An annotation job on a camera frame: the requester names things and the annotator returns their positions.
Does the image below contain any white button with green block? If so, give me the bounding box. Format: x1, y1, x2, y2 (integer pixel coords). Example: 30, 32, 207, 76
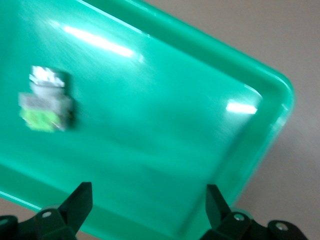
17, 65, 76, 133

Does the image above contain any green plastic tray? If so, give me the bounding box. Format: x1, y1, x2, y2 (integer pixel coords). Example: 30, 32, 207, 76
0, 0, 296, 238

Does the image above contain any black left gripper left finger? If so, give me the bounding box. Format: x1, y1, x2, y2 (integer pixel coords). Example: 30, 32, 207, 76
0, 181, 94, 240

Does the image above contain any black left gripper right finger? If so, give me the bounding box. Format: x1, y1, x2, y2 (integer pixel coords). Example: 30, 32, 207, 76
199, 184, 307, 240

